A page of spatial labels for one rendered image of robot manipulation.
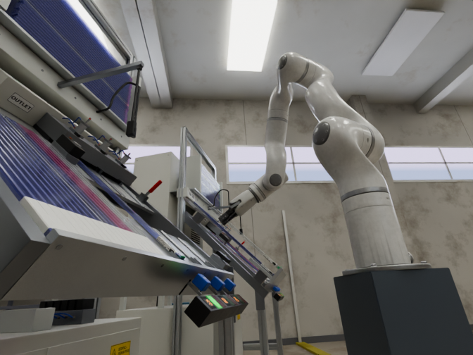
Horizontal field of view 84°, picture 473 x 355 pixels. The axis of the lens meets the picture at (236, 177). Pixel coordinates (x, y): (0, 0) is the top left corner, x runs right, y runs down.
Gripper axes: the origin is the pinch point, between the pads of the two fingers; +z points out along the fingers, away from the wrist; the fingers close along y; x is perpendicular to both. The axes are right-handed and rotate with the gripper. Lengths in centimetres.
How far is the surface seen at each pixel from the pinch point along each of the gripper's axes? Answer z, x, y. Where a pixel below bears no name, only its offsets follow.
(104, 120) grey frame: 13, -57, 26
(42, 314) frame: 43, 8, 47
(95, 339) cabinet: 43, 16, 34
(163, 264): 10, 22, 62
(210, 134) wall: -65, -263, -303
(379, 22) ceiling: -358, -164, -207
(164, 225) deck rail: 18.2, -6.9, 15.7
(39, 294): 16, 23, 79
